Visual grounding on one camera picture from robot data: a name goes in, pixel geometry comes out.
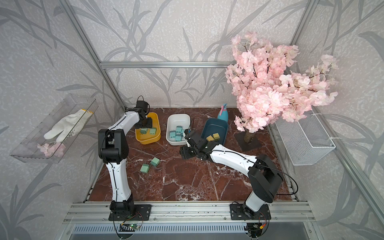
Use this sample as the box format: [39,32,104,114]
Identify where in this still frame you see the yellow plug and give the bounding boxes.
[213,133,221,141]
[206,136,215,142]

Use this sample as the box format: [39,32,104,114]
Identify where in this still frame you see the green plug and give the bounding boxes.
[140,128,150,135]
[150,128,157,135]
[140,164,150,174]
[150,157,161,168]

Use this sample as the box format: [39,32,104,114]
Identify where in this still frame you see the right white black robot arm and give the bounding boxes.
[184,130,284,214]

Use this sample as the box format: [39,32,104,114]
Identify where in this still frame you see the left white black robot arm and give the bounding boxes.
[98,100,153,215]

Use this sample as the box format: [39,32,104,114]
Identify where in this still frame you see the dark teal storage box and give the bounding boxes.
[201,118,229,145]

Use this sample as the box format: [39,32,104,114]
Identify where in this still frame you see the yellow plastic storage box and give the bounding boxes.
[135,112,161,145]

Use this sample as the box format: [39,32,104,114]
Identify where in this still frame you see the white plastic storage box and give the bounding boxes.
[166,114,191,146]

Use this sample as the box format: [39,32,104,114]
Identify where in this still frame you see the teal pink spray bottle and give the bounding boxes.
[217,104,229,122]

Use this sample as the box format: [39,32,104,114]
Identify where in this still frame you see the white work glove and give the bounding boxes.
[44,109,93,143]

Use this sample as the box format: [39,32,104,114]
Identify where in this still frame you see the pink artificial blossom tree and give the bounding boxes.
[226,32,338,145]

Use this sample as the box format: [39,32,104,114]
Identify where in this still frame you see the small pink flower sprig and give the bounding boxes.
[37,142,66,158]

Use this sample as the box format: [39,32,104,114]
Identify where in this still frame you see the right circuit board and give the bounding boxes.
[244,223,267,235]

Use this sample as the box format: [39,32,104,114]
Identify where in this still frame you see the circuit board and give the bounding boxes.
[244,223,267,235]
[119,224,142,233]

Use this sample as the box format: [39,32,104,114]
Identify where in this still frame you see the left circuit board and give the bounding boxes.
[119,224,142,233]

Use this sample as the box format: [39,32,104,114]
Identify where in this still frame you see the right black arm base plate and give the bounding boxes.
[230,202,271,221]

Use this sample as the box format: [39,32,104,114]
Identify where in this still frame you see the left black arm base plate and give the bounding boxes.
[108,205,152,222]

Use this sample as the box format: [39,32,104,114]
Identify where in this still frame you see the clear acrylic wall shelf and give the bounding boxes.
[10,94,99,164]

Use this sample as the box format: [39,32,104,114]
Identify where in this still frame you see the white wire mesh basket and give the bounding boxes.
[276,110,336,166]

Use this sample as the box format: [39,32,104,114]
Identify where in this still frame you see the aluminium front rail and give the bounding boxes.
[63,201,316,224]

